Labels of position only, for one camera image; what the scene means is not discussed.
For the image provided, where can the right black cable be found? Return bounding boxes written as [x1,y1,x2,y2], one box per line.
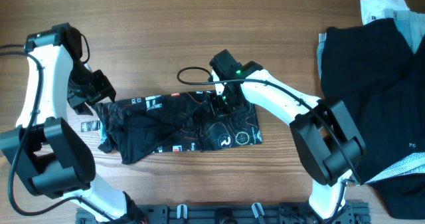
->
[176,66,363,224]

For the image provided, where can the black cable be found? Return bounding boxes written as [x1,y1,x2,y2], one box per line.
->
[0,44,114,224]
[176,66,363,224]

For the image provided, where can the left black cable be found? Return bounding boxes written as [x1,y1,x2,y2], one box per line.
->
[0,44,114,224]

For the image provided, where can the black orange-patterned cycling jersey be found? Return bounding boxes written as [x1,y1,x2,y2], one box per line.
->
[81,90,263,165]

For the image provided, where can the grey light garment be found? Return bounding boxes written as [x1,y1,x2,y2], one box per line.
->
[393,11,424,53]

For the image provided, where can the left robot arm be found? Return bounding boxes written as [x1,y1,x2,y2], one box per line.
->
[1,23,141,223]

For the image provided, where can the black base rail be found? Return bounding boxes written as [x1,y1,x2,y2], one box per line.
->
[75,201,371,224]

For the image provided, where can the black garment in pile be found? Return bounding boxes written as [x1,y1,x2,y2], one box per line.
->
[321,19,424,219]

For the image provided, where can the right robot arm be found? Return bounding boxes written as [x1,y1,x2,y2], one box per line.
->
[209,50,366,223]

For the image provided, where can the white garment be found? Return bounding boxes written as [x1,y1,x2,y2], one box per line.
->
[360,0,410,25]

